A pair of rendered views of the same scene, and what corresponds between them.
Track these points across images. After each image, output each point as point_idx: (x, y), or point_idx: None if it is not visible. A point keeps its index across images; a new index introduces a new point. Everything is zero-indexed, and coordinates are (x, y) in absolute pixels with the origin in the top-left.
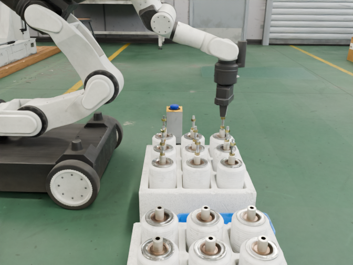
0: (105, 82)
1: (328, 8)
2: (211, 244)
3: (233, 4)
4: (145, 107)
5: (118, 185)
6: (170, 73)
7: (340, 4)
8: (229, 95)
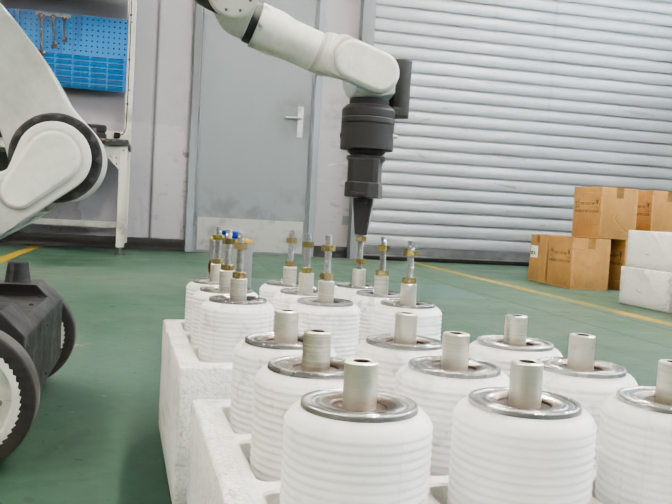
0: (72, 138)
1: (475, 189)
2: (463, 344)
3: (284, 172)
4: (110, 324)
5: (78, 433)
6: (157, 284)
7: (497, 184)
8: (378, 179)
